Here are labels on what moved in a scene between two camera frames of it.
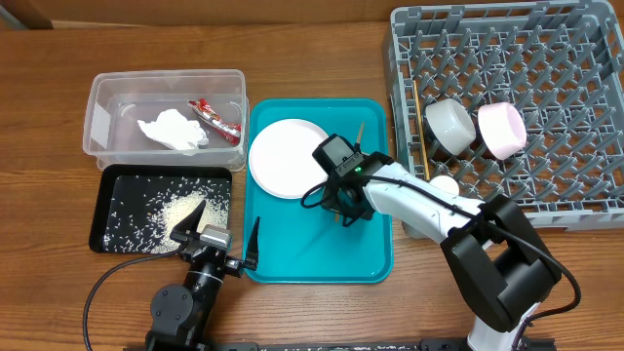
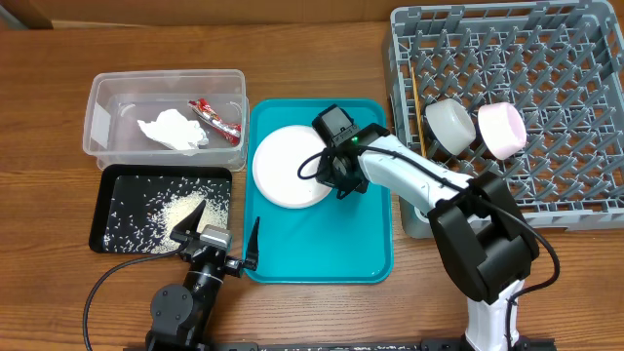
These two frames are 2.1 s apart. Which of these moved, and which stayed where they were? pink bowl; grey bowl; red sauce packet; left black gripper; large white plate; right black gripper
Moved: right black gripper; large white plate
Stayed: red sauce packet; left black gripper; grey bowl; pink bowl
